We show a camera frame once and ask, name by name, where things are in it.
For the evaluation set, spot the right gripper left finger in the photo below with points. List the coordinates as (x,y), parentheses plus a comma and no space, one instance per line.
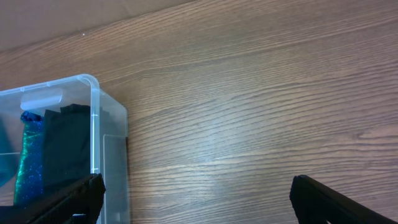
(79,202)

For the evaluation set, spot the clear plastic container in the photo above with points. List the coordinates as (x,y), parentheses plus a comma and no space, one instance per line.
(109,133)

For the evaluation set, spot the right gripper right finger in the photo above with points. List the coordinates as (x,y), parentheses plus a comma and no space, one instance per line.
(315,203)

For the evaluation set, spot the sparkly blue garment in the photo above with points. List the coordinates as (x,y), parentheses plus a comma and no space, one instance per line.
(29,183)

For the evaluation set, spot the black cloth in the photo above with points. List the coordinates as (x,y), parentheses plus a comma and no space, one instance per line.
(66,147)

